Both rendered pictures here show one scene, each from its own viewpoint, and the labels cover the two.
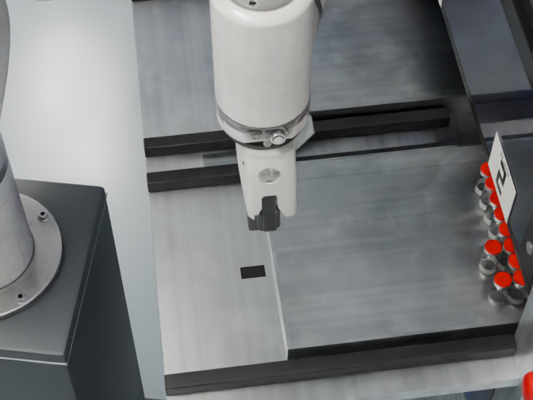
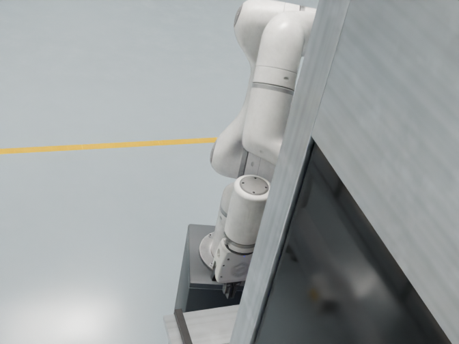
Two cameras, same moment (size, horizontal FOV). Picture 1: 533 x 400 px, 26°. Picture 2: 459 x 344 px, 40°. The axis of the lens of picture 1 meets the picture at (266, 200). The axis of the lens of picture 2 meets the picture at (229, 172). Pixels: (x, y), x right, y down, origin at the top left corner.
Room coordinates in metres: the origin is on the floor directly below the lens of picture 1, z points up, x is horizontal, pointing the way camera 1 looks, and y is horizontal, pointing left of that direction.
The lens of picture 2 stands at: (0.31, -0.95, 2.22)
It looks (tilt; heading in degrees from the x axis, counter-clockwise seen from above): 37 degrees down; 73
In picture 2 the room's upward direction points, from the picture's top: 12 degrees clockwise
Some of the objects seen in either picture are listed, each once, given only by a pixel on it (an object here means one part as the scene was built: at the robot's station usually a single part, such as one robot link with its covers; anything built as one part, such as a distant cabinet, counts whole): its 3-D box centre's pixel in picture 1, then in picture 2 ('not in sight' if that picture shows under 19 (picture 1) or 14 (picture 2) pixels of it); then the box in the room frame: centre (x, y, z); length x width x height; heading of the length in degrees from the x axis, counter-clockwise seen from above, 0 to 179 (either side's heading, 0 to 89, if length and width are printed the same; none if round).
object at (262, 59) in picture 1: (263, 36); (251, 209); (0.67, 0.00, 1.35); 0.09 x 0.08 x 0.13; 163
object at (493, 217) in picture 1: (502, 231); not in sight; (0.78, -0.28, 0.90); 0.18 x 0.02 x 0.05; 8
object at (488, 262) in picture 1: (490, 256); not in sight; (0.74, -0.27, 0.90); 0.02 x 0.02 x 0.05
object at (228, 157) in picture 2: not in sight; (253, 95); (0.74, 0.36, 1.41); 0.16 x 0.12 x 0.50; 163
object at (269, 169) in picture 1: (262, 146); (237, 256); (0.67, 0.00, 1.21); 0.10 x 0.07 x 0.11; 7
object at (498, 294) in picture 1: (500, 289); not in sight; (0.70, -0.27, 0.90); 0.02 x 0.02 x 0.05
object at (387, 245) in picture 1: (412, 244); not in sight; (0.76, -0.18, 0.90); 0.34 x 0.26 x 0.04; 97
